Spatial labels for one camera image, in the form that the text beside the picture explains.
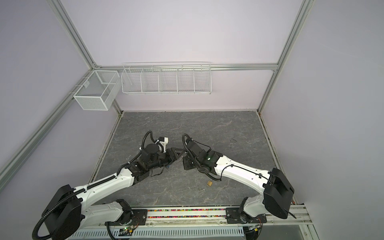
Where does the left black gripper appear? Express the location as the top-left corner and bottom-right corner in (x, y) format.
(148, 147), (185, 171)

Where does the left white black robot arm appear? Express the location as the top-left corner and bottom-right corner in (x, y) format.
(32, 131), (185, 240)

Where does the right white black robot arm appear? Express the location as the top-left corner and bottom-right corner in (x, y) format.
(182, 134), (295, 219)

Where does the white mesh box basket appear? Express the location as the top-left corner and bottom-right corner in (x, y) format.
(74, 70), (122, 111)

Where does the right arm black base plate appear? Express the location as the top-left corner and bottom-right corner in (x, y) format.
(225, 208), (267, 224)

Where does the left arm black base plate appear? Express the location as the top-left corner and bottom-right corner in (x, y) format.
(109, 209), (148, 226)

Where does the white wire shelf basket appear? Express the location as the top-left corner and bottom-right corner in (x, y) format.
(121, 62), (212, 95)

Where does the white vented cable duct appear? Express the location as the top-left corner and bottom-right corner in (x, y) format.
(69, 226), (245, 240)

